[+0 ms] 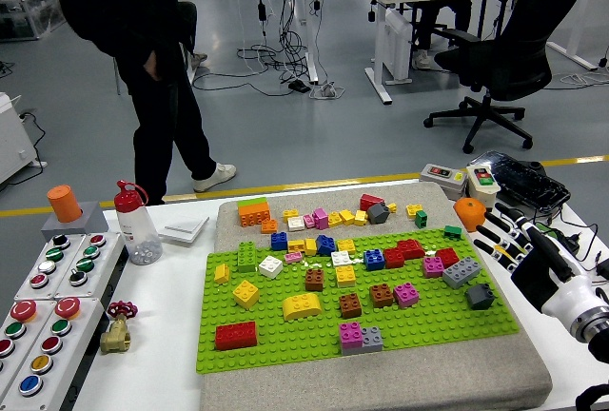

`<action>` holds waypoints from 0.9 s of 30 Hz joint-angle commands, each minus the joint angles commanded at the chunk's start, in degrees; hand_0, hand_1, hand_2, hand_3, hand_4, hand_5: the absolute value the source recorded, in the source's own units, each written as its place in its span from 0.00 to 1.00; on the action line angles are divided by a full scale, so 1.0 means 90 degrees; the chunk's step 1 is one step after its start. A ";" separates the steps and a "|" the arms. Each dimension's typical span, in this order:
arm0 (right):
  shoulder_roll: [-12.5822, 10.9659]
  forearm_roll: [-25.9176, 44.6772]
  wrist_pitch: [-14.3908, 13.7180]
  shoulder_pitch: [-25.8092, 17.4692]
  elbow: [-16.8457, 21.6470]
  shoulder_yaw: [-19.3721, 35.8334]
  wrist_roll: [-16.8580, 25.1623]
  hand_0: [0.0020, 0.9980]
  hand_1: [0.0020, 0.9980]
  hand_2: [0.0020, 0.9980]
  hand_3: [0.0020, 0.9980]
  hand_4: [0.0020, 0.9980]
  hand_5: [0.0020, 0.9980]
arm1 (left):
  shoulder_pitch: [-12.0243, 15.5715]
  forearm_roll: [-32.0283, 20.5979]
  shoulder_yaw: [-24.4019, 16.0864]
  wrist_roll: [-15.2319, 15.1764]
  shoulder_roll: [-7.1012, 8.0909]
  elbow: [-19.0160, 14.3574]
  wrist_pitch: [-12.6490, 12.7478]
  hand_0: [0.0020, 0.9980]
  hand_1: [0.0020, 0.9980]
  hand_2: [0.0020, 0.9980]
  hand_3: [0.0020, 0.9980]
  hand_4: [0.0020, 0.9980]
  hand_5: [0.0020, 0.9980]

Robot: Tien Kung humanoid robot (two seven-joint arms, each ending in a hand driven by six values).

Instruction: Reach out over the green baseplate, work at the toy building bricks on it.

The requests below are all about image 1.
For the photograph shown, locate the orange fruit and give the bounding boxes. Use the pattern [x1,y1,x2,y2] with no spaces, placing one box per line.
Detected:
[453,197,488,234]

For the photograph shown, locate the green studded baseplate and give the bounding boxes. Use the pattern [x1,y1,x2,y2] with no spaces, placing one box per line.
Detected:
[195,226,521,375]

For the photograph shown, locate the grey box two green buttons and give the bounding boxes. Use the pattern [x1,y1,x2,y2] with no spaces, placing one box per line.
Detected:
[53,232,127,301]

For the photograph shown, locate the clear bottle red cap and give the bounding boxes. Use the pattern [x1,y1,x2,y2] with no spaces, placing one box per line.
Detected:
[113,180,164,267]

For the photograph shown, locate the white power strip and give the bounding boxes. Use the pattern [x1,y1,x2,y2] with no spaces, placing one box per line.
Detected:
[308,82,344,101]

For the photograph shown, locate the yellow curved brick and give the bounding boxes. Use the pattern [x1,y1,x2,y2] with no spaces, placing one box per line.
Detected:
[282,292,322,322]

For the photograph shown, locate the clear storage case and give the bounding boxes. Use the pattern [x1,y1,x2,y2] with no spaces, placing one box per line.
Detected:
[0,0,66,43]

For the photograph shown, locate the brown square brick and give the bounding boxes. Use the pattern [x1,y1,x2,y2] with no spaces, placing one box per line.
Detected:
[304,268,326,292]
[338,292,363,320]
[368,283,395,308]

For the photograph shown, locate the lime green tall brick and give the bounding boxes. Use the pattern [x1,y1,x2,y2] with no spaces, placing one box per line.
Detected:
[236,241,259,274]

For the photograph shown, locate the tangled floor cables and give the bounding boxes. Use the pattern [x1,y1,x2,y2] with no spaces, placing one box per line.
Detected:
[189,0,344,98]

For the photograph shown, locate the black handheld device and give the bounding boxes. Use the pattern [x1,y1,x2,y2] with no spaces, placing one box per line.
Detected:
[466,150,571,215]

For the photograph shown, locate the brass valve red handwheel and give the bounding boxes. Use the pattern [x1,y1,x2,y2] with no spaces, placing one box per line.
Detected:
[99,300,140,356]

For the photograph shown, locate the grey two-button switch box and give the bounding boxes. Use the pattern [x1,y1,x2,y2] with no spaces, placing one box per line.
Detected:
[418,163,468,202]

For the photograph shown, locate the grey square block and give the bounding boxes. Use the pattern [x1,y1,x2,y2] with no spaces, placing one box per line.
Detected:
[40,201,110,241]

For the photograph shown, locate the thin black cable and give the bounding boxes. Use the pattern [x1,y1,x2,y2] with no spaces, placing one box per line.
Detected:
[532,210,601,272]

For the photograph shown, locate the seated person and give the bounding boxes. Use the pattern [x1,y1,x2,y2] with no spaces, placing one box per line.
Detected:
[156,0,209,69]
[409,0,491,71]

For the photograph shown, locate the white cabinet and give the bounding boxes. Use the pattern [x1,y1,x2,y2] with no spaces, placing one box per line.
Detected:
[0,91,48,186]

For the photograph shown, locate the white red-green button box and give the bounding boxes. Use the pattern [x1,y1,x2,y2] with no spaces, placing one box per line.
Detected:
[463,165,501,207]

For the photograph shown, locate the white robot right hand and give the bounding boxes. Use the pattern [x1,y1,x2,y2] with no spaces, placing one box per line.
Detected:
[473,201,603,324]

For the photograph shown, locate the pink square brick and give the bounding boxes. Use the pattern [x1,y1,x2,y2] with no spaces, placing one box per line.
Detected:
[339,321,363,354]
[393,282,421,308]
[422,256,445,279]

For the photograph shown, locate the grey emergency-stop button box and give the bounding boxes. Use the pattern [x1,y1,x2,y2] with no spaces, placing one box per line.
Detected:
[0,299,57,398]

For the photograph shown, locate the orange cylinder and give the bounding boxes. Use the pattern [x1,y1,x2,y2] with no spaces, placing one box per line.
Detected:
[46,185,84,225]

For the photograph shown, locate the black power adapter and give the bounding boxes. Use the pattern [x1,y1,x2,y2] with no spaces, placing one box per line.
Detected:
[559,229,582,256]

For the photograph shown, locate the grey-brown mat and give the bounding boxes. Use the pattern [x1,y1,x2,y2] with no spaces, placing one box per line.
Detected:
[198,181,554,411]

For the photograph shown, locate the grey long brick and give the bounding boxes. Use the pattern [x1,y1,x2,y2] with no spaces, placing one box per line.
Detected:
[340,325,384,356]
[442,256,481,289]

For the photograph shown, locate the white computer tower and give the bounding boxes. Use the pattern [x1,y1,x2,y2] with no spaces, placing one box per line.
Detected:
[383,7,413,85]

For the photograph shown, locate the grey box with blue button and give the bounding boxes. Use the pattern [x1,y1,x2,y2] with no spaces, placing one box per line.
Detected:
[0,296,106,411]

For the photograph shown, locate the grey box with white button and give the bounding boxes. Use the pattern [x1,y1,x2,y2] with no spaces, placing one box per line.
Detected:
[13,234,88,302]

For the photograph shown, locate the dark grey sloped brick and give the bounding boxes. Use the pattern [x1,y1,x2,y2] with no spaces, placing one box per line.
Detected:
[465,283,496,311]
[365,201,391,225]

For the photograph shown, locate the orange brick with green top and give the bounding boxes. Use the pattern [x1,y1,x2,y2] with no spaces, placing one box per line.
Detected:
[236,196,272,228]

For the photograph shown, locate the white wall switch plate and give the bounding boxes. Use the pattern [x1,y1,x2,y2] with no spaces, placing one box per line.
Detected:
[157,214,211,245]

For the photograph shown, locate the black office chair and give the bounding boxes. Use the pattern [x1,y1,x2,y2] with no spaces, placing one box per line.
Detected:
[422,0,596,155]

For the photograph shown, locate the red square brick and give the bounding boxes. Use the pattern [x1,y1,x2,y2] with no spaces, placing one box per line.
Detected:
[383,246,405,269]
[435,247,461,269]

